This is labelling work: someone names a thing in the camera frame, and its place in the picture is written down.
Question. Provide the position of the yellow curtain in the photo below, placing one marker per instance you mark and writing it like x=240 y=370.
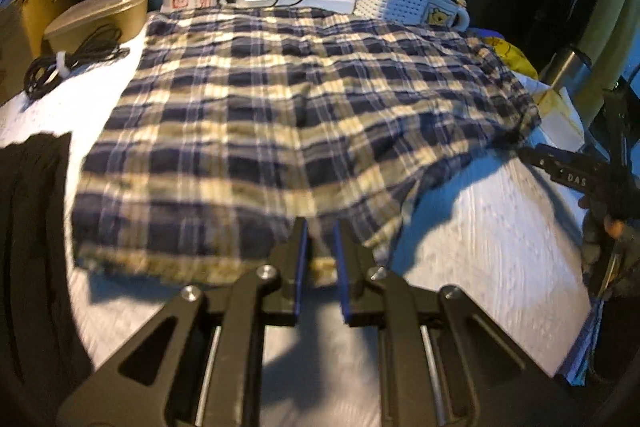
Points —
x=612 y=22

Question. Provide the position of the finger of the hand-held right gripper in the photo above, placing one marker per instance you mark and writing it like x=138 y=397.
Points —
x=565 y=169

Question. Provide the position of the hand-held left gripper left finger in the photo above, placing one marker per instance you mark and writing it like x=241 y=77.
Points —
x=299 y=252

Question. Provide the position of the yellow bag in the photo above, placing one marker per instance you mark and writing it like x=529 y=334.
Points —
x=515 y=57

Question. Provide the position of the white cartoon mug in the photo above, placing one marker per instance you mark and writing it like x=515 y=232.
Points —
x=445 y=14

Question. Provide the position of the tissue box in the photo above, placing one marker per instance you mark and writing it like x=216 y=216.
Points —
x=560 y=122

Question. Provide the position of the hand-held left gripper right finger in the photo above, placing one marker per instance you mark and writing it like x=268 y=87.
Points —
x=344 y=267

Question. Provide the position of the plaid flannel shirt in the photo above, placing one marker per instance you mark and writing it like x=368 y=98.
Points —
x=250 y=132

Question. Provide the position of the steel thermos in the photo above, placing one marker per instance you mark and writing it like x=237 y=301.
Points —
x=567 y=69

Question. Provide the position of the black garment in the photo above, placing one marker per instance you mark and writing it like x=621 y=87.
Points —
x=30 y=232

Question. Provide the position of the cardboard box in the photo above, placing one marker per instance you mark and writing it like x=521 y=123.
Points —
x=40 y=17

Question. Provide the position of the person's right hand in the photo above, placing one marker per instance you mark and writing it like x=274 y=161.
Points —
x=597 y=242

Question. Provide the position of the brown paper bowl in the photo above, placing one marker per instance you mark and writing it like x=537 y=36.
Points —
x=100 y=14

